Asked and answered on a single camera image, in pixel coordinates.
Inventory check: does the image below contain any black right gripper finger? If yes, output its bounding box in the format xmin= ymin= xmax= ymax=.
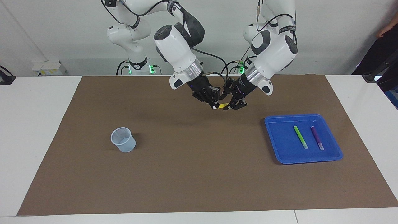
xmin=209 ymin=86 xmax=222 ymax=101
xmin=192 ymin=92 xmax=219 ymax=110

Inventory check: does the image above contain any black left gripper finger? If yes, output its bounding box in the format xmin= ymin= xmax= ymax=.
xmin=224 ymin=97 xmax=248 ymax=111
xmin=222 ymin=77 xmax=236 ymax=97

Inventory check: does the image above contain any green pen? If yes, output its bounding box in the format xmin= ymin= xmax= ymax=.
xmin=293 ymin=125 xmax=309 ymax=150

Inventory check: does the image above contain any purple pen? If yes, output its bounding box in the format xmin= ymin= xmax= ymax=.
xmin=310 ymin=126 xmax=324 ymax=151

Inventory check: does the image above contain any blue plastic tray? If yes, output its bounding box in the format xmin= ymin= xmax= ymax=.
xmin=264 ymin=114 xmax=343 ymax=165

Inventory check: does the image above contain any brown table mat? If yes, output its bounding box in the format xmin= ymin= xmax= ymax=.
xmin=17 ymin=74 xmax=398 ymax=216

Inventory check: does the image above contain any translucent plastic cup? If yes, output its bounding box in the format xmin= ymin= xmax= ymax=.
xmin=110 ymin=127 xmax=136 ymax=153

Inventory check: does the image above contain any black stand pole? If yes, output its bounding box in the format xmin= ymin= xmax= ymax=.
xmin=362 ymin=58 xmax=398 ymax=83

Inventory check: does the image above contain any bystander black clothing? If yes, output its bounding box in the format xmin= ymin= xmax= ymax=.
xmin=351 ymin=30 xmax=398 ymax=93

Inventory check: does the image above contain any blue crate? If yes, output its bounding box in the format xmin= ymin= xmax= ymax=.
xmin=386 ymin=87 xmax=398 ymax=110

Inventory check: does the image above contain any white power socket box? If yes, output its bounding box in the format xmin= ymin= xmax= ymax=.
xmin=32 ymin=61 xmax=67 ymax=77

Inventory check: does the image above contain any black desk clamp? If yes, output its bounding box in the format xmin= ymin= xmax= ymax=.
xmin=0 ymin=65 xmax=16 ymax=85

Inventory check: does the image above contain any black base cable bundle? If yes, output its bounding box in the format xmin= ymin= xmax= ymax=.
xmin=221 ymin=46 xmax=255 ymax=74

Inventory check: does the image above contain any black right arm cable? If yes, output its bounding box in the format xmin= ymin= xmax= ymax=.
xmin=101 ymin=0 xmax=229 ymax=89

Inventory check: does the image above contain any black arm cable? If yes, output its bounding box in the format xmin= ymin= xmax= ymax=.
xmin=101 ymin=0 xmax=229 ymax=89
xmin=256 ymin=0 xmax=298 ymax=47

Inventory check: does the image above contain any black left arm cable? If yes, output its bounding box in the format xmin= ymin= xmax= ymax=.
xmin=256 ymin=0 xmax=298 ymax=47

